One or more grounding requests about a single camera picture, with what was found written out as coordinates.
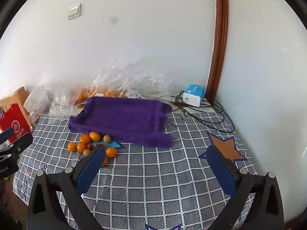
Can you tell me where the large mandarin orange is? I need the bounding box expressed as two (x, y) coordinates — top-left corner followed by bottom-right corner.
(95, 143), (109, 167)

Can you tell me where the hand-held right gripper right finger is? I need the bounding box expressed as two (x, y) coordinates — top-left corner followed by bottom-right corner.
(206, 145), (285, 230)

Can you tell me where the white translucent plastic bag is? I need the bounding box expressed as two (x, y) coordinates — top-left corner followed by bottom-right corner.
(23, 84), (54, 115)

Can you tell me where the purple towel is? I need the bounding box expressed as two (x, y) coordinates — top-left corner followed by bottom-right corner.
(68, 97), (173, 148)

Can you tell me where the large crumpled clear plastic bag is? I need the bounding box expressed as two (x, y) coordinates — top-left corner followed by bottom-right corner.
(117, 57), (175, 100)

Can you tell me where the red paper bag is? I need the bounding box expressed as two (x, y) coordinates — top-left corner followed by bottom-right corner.
(0, 103), (31, 144)

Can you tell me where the wooden chair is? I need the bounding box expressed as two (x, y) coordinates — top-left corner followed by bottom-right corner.
(0, 87), (29, 115)

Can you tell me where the white wall light switch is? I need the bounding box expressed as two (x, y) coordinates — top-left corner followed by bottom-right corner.
(67, 3), (81, 20)

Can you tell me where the brown wooden door frame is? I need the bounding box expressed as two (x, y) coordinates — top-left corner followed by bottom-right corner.
(206, 0), (229, 102)

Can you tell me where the blue and white tissue box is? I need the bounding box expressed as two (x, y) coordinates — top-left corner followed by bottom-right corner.
(183, 84), (206, 107)

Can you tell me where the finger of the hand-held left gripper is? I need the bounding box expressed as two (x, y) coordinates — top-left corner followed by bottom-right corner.
(7, 133), (33, 155)
(0, 127), (14, 144)

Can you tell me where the black cable bundle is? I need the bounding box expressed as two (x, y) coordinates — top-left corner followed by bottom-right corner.
(157, 93), (237, 133)

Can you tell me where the clear plastic bag with oranges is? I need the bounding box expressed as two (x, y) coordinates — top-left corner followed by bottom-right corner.
(49, 75), (121, 124)

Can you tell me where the grey checked tablecloth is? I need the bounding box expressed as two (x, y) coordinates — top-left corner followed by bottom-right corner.
(13, 111), (258, 230)

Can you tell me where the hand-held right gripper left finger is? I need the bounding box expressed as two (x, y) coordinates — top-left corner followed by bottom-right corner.
(27, 144), (107, 230)

